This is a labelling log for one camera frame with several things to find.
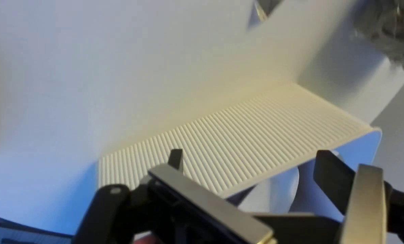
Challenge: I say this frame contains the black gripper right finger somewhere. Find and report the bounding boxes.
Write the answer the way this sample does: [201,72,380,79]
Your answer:
[312,149,404,244]

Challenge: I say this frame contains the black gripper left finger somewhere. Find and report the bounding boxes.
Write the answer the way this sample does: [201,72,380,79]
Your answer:
[72,148,277,244]

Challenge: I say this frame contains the white ribbed basket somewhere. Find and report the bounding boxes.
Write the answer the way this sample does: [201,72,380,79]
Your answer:
[98,80,384,201]

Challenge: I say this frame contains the clear bag with brown contents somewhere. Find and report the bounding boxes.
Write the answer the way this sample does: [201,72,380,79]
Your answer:
[351,0,404,73]

